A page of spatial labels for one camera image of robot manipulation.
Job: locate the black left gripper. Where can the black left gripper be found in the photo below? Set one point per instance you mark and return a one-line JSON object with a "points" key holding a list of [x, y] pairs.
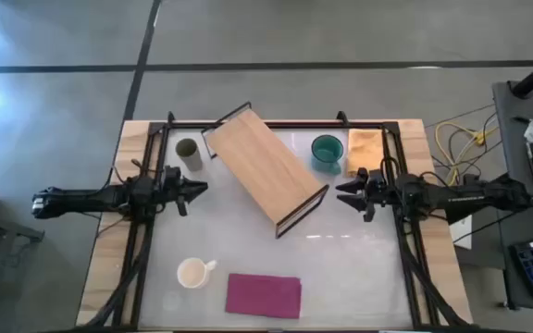
{"points": [[170, 185]]}

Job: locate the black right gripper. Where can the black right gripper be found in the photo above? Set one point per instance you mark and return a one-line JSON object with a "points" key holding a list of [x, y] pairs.
{"points": [[382, 189]]}

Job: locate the teal mug with dark rim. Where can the teal mug with dark rim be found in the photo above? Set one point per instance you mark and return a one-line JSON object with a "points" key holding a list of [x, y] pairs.
{"points": [[327, 152]]}

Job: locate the white ceramic mug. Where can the white ceramic mug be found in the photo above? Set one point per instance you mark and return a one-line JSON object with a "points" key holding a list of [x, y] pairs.
{"points": [[193, 273]]}

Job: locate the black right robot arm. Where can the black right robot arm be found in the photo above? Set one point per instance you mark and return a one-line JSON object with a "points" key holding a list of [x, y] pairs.
{"points": [[461, 196]]}

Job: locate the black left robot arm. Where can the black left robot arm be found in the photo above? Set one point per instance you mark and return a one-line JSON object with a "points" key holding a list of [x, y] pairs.
{"points": [[86, 200]]}

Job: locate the magenta folded cloth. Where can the magenta folded cloth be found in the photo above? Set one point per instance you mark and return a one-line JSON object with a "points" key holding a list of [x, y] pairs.
{"points": [[264, 296]]}

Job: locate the dark grey side desk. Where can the dark grey side desk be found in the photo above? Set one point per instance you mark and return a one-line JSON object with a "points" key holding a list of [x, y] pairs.
{"points": [[514, 139]]}

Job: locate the wooden shelf with black frame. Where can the wooden shelf with black frame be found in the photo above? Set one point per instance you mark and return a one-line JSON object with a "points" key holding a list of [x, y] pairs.
{"points": [[264, 164]]}

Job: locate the black metal table frame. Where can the black metal table frame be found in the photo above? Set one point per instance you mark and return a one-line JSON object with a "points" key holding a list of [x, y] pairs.
{"points": [[303, 125]]}

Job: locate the white wall socket box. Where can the white wall socket box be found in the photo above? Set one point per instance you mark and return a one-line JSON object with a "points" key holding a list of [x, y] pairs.
{"points": [[462, 231]]}

